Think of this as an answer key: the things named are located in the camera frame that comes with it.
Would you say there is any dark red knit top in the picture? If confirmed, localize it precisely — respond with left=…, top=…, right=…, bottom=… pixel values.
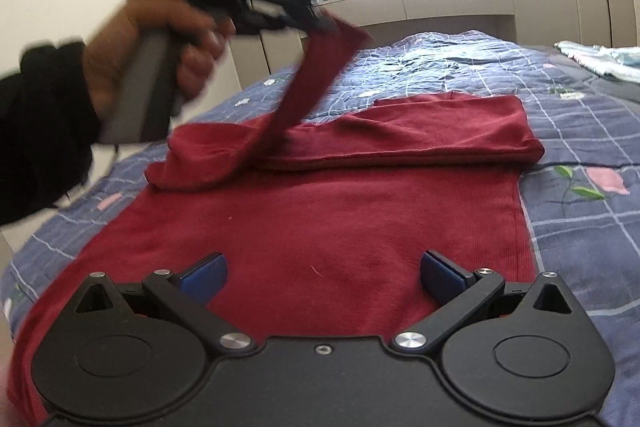
left=6, top=22, right=544, bottom=425

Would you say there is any black left sleeve forearm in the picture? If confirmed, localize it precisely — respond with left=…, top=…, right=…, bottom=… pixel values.
left=1, top=41, right=101, bottom=225

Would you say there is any person's left hand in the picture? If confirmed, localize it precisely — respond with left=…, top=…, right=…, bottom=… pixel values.
left=82, top=0, right=234, bottom=120

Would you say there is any blue plaid floral quilt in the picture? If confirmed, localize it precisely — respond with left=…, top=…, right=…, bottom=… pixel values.
left=1, top=30, right=639, bottom=426

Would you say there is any light blue patterned cloth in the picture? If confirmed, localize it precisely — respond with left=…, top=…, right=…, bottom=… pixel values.
left=554, top=40, right=640, bottom=83

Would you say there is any beige window bench cabinet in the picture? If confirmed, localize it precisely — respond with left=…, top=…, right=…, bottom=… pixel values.
left=322, top=0, right=580, bottom=46

